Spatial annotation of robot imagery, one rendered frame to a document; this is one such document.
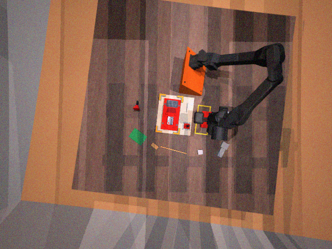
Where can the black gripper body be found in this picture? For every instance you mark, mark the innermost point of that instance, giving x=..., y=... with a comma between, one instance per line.
x=199, y=119

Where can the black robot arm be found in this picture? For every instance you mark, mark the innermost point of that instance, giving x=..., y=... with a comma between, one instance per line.
x=270, y=56

